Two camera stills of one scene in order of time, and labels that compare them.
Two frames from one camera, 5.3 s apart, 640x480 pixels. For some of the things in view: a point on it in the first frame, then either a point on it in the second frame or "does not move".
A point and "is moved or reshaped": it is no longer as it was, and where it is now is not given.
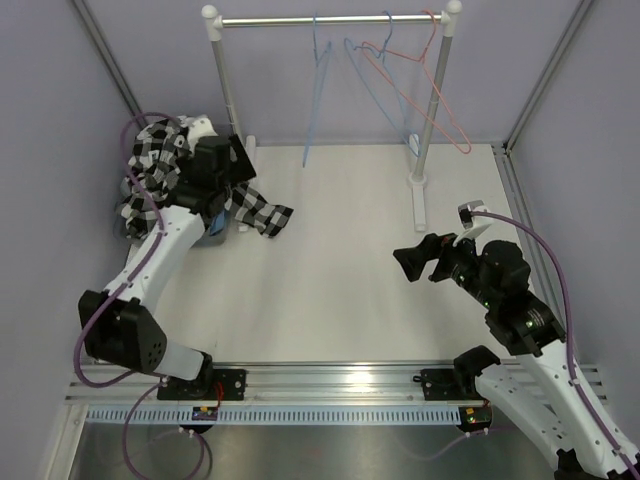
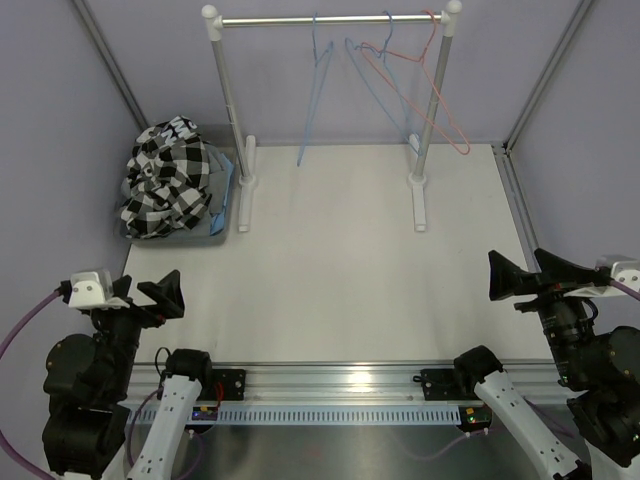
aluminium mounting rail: x=280 y=384 does not move
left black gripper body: x=239 y=170 to x=120 y=328
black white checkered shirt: x=159 y=149 is moved or reshaped
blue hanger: x=379 y=77 does not move
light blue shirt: x=218 y=222 does not move
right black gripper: x=413 y=259 to x=506 y=278
